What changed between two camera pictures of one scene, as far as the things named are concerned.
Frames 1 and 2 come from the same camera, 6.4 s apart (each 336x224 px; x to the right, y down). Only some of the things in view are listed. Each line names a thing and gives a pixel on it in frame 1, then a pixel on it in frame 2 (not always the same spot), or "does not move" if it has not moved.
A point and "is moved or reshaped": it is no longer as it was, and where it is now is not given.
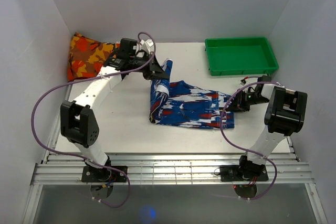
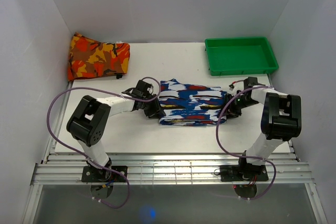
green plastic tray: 240,55 does not move
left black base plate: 93,174 does not move
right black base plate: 232,173 does not move
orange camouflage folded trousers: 86,56 does not move
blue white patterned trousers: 174,103 is moved or reshaped
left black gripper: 155,72 -> 156,109
